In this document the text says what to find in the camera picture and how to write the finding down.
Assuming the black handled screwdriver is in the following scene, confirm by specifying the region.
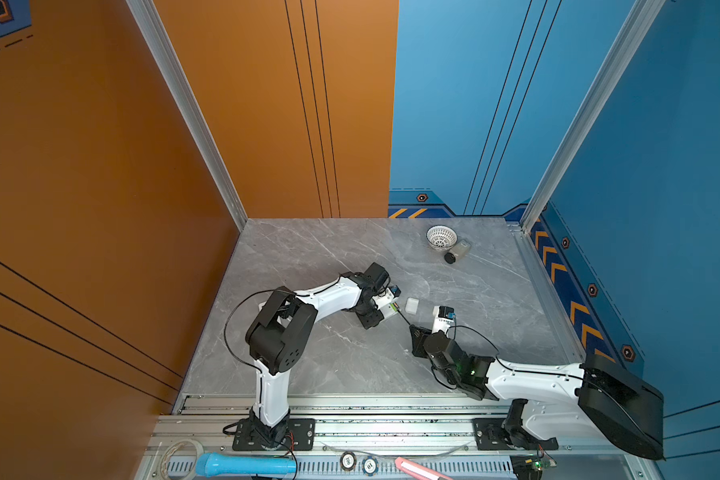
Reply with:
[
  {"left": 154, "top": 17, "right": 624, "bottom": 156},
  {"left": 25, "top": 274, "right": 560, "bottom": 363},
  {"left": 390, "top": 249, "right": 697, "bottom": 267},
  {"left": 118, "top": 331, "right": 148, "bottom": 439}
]
[{"left": 395, "top": 307, "right": 412, "bottom": 327}]

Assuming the white battery cover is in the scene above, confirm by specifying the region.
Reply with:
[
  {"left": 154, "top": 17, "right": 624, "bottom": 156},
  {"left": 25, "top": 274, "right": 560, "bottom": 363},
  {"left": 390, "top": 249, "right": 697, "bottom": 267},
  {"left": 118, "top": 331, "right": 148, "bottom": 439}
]
[{"left": 405, "top": 297, "right": 420, "bottom": 315}]

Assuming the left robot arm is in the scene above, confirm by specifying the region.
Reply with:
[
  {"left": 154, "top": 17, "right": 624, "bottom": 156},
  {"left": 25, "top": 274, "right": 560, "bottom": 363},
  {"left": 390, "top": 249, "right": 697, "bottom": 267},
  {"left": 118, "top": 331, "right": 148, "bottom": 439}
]
[{"left": 245, "top": 263, "right": 400, "bottom": 442}]

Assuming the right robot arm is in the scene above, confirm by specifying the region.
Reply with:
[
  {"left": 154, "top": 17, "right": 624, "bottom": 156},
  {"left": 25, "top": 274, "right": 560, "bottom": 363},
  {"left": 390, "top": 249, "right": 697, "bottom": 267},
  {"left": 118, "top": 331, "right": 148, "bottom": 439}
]
[{"left": 409, "top": 326, "right": 664, "bottom": 460}]

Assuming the glass jar with black lid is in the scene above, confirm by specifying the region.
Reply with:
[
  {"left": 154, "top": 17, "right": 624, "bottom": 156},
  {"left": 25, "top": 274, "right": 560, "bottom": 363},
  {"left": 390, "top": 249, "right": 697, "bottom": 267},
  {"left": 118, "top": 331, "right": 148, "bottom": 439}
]
[{"left": 444, "top": 239, "right": 472, "bottom": 264}]

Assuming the patterned white ceramic bowl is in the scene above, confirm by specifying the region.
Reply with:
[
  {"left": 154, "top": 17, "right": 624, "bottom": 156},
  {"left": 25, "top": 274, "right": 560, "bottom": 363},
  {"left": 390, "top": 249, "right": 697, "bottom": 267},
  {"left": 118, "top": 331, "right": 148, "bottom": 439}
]
[{"left": 426, "top": 225, "right": 458, "bottom": 251}]

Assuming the small green circuit board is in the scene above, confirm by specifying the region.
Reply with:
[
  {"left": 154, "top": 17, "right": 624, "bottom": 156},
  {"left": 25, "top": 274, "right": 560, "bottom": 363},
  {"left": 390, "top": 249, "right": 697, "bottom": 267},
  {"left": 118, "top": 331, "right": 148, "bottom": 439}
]
[{"left": 510, "top": 456, "right": 557, "bottom": 480}]

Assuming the clear tape roll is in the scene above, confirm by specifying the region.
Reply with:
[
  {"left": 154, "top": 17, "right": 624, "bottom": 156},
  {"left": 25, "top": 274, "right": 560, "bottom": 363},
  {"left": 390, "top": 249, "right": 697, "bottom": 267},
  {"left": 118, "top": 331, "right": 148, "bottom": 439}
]
[{"left": 152, "top": 438, "right": 205, "bottom": 480}]

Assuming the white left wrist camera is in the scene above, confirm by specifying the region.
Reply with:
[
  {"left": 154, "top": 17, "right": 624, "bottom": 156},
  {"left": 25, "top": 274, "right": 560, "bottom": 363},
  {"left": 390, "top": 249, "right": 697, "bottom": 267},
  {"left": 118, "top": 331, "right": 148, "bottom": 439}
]
[{"left": 373, "top": 285, "right": 401, "bottom": 319}]

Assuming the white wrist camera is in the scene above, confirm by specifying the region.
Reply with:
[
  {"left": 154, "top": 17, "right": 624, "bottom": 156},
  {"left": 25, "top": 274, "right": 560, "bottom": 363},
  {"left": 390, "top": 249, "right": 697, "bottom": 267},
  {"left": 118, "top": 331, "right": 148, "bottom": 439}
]
[
  {"left": 432, "top": 306, "right": 457, "bottom": 333},
  {"left": 373, "top": 285, "right": 401, "bottom": 319}
]

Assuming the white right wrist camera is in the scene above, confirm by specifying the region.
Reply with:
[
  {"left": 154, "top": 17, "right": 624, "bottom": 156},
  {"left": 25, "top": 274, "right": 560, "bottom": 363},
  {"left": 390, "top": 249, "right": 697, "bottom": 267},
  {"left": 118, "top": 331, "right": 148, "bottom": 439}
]
[{"left": 432, "top": 306, "right": 457, "bottom": 333}]

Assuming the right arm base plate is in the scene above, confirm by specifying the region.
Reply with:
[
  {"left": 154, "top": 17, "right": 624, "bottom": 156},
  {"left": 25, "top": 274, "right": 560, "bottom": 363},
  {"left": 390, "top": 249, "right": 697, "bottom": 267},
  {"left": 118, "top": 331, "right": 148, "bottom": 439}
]
[{"left": 472, "top": 418, "right": 559, "bottom": 452}]

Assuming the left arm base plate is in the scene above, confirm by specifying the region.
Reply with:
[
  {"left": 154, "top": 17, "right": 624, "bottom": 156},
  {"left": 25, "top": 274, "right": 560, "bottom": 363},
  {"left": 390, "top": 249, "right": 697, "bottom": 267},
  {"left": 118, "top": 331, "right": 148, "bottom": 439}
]
[{"left": 232, "top": 416, "right": 316, "bottom": 452}]

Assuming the blue plastic handle tool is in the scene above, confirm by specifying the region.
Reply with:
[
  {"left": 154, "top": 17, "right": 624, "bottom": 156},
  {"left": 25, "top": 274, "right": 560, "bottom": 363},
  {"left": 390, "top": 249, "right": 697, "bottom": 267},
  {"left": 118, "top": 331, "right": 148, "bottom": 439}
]
[{"left": 195, "top": 453, "right": 297, "bottom": 478}]

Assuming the aluminium corner post left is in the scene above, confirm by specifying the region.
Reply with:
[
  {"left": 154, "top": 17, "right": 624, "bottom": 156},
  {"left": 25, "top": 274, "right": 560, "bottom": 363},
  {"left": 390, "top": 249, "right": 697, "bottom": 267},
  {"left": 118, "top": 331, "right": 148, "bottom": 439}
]
[{"left": 126, "top": 0, "right": 248, "bottom": 232}]

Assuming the aluminium corner post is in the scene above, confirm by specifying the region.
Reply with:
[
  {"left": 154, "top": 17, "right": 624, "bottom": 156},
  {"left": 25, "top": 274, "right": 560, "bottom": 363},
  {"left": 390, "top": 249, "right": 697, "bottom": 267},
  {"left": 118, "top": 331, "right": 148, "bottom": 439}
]
[
  {"left": 520, "top": 0, "right": 665, "bottom": 235},
  {"left": 126, "top": 0, "right": 248, "bottom": 232}
]

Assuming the aluminium corner post right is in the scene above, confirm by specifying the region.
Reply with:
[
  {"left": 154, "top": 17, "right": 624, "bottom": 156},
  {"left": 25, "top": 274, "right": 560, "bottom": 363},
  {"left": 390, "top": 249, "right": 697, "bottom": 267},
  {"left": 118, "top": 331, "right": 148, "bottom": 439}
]
[{"left": 520, "top": 0, "right": 665, "bottom": 235}]

